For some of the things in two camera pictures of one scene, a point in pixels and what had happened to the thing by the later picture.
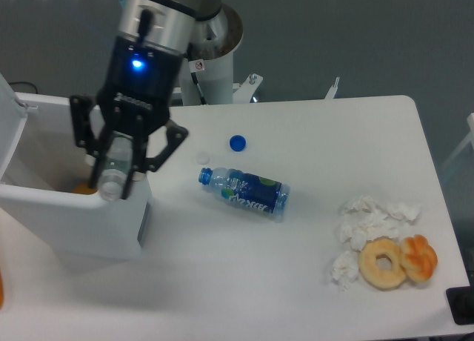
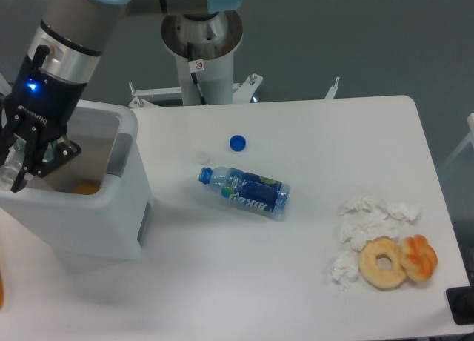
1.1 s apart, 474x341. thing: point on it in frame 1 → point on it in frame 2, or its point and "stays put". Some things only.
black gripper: x=135 y=96 → x=35 y=116
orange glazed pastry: x=419 y=258 stays put
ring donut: x=375 y=276 stays put
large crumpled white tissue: x=362 y=219 stays put
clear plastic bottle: x=118 y=166 → x=12 y=165
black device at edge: x=461 y=301 stays put
